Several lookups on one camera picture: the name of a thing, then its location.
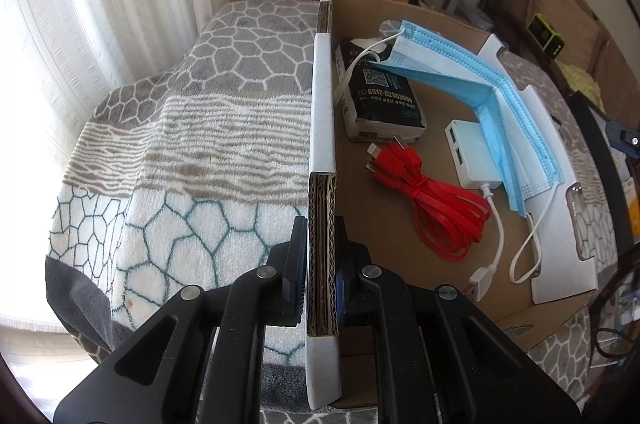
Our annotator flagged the green clock radio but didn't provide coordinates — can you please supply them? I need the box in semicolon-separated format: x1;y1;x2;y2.
527;14;565;59

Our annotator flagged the black tissue pack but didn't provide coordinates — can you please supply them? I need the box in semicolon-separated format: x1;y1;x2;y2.
334;38;427;143

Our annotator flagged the white curtain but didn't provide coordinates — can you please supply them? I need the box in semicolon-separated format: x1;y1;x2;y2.
0;0;266;355

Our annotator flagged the yellow checked cloth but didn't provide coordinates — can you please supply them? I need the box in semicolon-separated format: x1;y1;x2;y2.
562;61;607;105

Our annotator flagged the blue face mask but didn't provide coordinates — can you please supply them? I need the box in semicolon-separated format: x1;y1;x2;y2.
340;20;563;285

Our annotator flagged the patterned fleece blanket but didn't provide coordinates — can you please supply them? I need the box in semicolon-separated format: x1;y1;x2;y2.
45;0;623;424

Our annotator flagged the brown sofa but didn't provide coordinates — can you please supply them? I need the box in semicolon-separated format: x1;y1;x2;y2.
480;0;640;129

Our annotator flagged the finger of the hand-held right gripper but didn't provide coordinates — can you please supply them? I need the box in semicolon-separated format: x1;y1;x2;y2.
605;120;640;151

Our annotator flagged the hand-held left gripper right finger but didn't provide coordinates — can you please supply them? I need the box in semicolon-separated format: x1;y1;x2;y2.
336;216;583;424

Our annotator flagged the red cable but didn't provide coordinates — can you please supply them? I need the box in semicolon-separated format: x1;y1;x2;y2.
365;140;493;263

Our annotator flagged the white usb hub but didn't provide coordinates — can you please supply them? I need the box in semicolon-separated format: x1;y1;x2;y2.
445;119;504;303

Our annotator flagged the black storage box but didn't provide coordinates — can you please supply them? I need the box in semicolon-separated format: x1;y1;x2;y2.
570;94;640;255

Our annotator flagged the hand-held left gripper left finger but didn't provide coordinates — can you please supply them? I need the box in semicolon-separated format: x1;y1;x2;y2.
52;216;308;424

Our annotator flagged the shallow cardboard tray box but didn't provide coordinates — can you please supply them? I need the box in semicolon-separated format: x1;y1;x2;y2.
304;0;601;410

